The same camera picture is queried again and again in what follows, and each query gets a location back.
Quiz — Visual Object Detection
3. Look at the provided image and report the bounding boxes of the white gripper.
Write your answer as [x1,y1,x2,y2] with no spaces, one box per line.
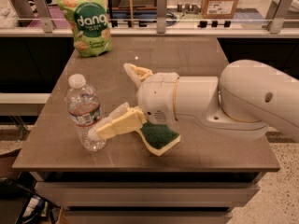
[88,63,179,141]

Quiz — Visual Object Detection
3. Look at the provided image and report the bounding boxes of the clear plastic water bottle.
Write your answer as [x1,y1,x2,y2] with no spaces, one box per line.
[65,74,107,152]

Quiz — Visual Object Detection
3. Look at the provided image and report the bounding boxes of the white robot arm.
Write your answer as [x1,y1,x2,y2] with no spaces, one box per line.
[88,60,299,142]

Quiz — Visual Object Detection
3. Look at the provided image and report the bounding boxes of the green rice chip bag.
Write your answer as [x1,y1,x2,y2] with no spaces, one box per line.
[56,0,111,57]

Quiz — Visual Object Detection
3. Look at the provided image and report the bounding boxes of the green and yellow sponge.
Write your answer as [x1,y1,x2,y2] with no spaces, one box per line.
[136,122,180,156]

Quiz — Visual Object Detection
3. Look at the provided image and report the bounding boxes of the grey cabinet drawer front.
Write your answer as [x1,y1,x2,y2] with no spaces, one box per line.
[36,182,260,208]

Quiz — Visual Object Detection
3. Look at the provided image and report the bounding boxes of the cardboard box with label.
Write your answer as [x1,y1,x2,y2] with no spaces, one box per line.
[201,0,239,19]

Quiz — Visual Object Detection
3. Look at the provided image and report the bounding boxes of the metal railing post middle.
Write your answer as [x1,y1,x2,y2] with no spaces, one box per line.
[156,0,167,34]

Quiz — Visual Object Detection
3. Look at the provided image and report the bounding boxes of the metal railing post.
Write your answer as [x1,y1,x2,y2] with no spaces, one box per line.
[156,0,167,34]
[33,0,54,33]
[268,0,292,34]

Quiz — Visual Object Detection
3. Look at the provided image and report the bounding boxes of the metal railing post left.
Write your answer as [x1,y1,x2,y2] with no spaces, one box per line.
[33,0,54,33]

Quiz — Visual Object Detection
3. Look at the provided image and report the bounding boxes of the metal railing post right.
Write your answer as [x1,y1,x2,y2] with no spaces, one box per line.
[268,0,292,34]

